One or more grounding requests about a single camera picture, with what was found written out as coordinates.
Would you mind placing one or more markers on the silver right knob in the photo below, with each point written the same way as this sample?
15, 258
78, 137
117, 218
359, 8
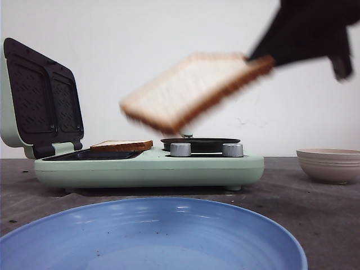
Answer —
232, 150

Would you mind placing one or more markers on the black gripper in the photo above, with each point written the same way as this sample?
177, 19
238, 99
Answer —
304, 30

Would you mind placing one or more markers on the beige ceramic bowl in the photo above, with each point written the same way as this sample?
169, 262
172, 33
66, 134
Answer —
329, 165

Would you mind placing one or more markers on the silver left knob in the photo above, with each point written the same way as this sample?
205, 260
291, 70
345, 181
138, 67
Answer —
180, 149

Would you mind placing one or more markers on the silver knob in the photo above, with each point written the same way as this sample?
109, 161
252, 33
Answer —
232, 150
180, 149

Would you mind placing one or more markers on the mint green breakfast maker lid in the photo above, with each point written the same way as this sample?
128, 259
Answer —
40, 109

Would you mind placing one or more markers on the white bread slice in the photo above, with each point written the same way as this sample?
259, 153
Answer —
200, 81
122, 146

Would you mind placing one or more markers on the blue plate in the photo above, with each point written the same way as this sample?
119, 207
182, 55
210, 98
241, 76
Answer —
153, 233

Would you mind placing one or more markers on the mint green breakfast maker base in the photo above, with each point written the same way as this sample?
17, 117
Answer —
152, 168

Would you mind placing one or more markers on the black frying pan green handle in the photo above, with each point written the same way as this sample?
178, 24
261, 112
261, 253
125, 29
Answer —
199, 144

